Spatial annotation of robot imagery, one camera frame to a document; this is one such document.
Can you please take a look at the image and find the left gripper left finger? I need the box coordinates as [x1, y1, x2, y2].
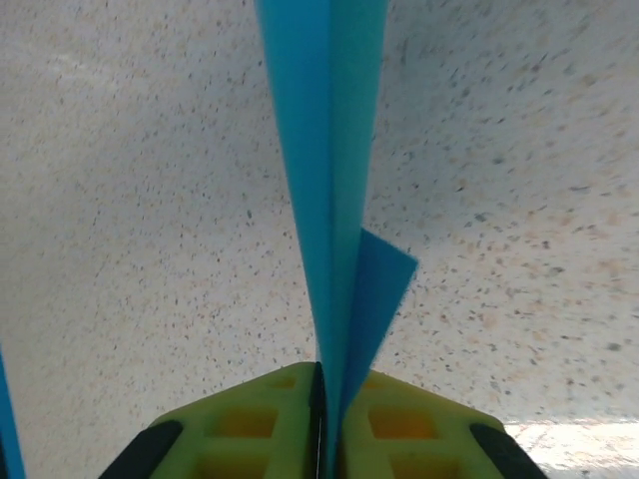
[102, 361, 328, 479]

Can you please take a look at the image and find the blue paper sheet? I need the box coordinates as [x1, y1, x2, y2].
[252, 0, 419, 479]

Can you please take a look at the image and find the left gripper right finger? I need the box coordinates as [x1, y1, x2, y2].
[341, 371, 543, 479]

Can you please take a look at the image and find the blue trim strip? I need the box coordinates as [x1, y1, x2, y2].
[0, 342, 27, 479]

